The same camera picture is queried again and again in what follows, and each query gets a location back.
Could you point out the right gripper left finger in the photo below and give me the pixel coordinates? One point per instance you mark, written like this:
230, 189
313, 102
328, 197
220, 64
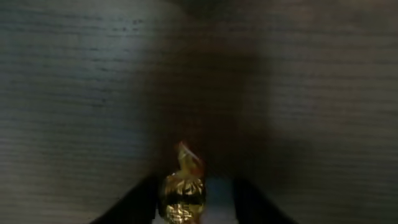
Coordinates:
140, 205

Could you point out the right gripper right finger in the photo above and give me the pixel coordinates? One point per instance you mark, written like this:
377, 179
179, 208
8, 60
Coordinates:
255, 208

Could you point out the gold candy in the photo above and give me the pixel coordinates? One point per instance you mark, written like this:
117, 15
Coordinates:
183, 193

